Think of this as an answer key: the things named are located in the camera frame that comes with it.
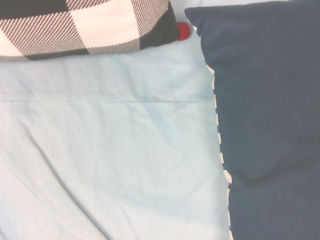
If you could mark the blue striped pillow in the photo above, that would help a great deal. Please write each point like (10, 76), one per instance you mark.
(270, 105)

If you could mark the black white checkered pillow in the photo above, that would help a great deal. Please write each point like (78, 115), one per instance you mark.
(75, 27)

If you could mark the light blue covered sofa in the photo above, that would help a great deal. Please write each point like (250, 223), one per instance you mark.
(112, 150)

